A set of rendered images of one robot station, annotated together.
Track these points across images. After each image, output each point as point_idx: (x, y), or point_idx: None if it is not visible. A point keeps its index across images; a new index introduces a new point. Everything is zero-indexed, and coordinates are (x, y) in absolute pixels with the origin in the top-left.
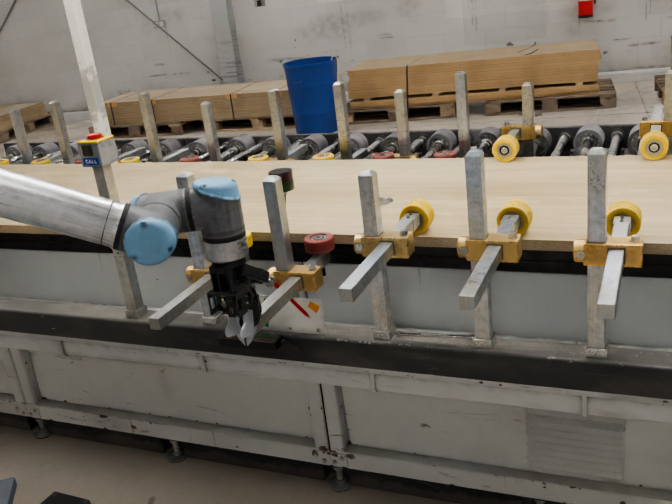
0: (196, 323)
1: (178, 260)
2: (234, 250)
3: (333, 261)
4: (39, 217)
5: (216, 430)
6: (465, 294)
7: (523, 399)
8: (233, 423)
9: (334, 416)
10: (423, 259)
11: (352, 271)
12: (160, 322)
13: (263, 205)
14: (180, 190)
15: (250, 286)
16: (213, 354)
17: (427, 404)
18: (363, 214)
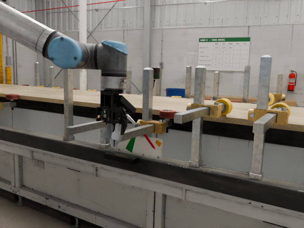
0: (95, 147)
1: None
2: (117, 82)
3: (173, 128)
4: (2, 24)
5: (97, 215)
6: (258, 122)
7: (276, 218)
8: (106, 213)
9: (159, 217)
10: (222, 131)
11: (182, 135)
12: (71, 130)
13: None
14: (94, 43)
15: (122, 109)
16: (101, 166)
17: (211, 219)
18: (195, 90)
